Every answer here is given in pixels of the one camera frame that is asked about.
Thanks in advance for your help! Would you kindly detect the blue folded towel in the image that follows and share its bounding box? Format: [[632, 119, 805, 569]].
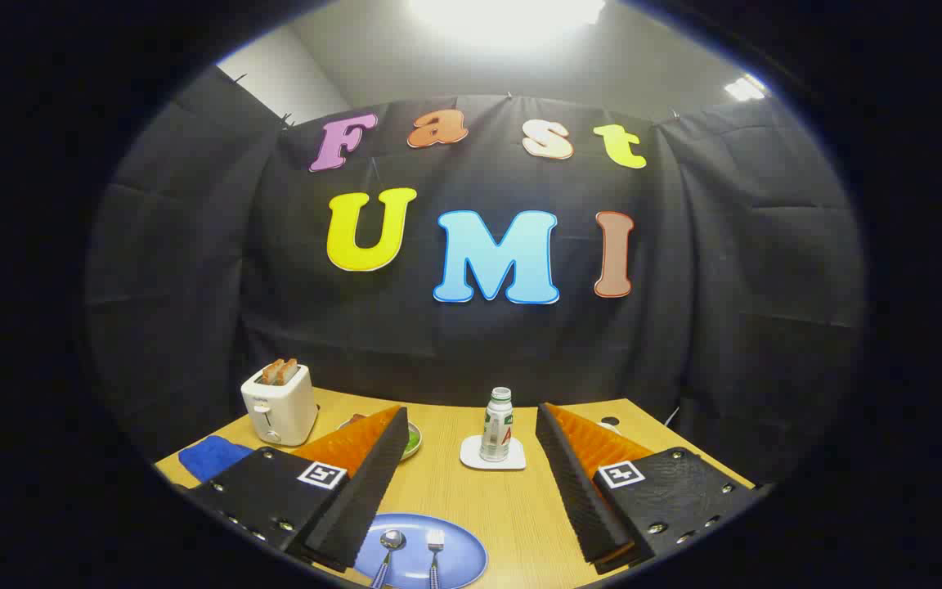
[[178, 435, 255, 483]]

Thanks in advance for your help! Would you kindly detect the oval food plate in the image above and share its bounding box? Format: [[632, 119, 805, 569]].
[[337, 413, 424, 462]]

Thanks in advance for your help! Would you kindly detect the white square coaster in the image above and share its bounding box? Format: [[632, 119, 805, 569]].
[[460, 435, 527, 472]]

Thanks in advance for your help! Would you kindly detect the white drink bottle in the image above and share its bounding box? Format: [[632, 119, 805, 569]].
[[480, 387, 515, 463]]

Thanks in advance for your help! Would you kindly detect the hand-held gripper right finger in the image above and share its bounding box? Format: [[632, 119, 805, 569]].
[[535, 402, 760, 575]]

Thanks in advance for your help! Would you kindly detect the ceiling light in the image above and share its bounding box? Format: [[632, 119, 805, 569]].
[[410, 0, 607, 43], [724, 75, 769, 102]]

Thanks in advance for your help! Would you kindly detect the blue round plate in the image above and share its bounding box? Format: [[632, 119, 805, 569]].
[[354, 513, 489, 589]]

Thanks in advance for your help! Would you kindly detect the fork with checkered handle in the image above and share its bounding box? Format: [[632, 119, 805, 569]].
[[425, 529, 446, 589]]

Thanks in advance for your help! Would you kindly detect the white toaster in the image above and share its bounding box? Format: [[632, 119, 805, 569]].
[[240, 364, 320, 447]]

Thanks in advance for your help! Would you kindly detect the spoon with checkered handle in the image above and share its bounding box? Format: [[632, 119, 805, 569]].
[[370, 530, 407, 589]]

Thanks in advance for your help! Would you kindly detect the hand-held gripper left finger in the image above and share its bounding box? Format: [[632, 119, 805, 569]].
[[183, 405, 411, 573]]

